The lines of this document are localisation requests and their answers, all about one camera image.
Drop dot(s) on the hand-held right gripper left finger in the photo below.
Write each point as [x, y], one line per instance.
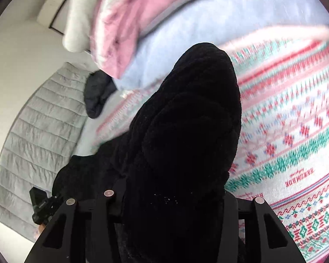
[107, 211]

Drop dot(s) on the pink fleece blanket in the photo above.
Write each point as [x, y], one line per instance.
[131, 13]

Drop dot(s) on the light blue bedsheet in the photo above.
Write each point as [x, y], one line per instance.
[208, 24]

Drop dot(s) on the white fluffy cloth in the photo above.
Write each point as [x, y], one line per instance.
[81, 19]

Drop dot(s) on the black fleece garment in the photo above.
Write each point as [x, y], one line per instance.
[181, 142]

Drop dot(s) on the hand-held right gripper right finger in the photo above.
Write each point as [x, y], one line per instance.
[259, 224]

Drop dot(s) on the grey quilted mat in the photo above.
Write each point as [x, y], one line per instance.
[38, 131]

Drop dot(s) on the white panelled wardrobe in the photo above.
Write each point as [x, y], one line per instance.
[56, 12]

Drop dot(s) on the dark navy garment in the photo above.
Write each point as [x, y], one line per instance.
[97, 96]

